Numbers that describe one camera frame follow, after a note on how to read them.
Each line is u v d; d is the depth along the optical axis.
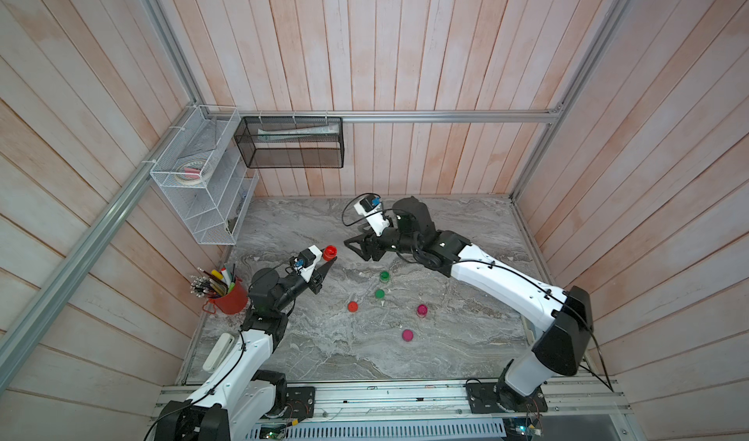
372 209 0.62
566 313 0.43
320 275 0.69
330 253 0.73
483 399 0.73
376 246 0.64
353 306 0.90
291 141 0.90
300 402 0.73
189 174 0.74
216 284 0.81
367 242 0.62
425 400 0.75
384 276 0.96
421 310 0.88
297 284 0.67
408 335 0.84
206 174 0.73
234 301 0.84
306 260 0.61
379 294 0.93
